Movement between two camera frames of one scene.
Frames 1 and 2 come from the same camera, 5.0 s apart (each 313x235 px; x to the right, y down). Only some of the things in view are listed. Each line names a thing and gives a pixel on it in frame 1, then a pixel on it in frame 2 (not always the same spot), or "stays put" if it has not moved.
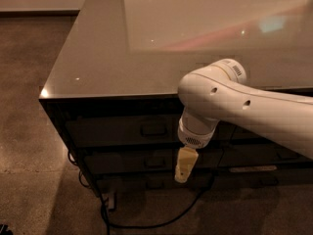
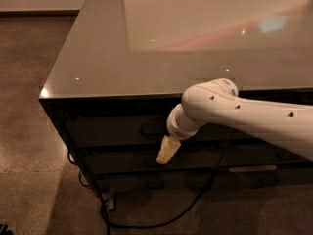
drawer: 141,131 stays put
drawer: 155,182 stays put
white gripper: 195,140 -> 177,131
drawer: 247,175 stays put
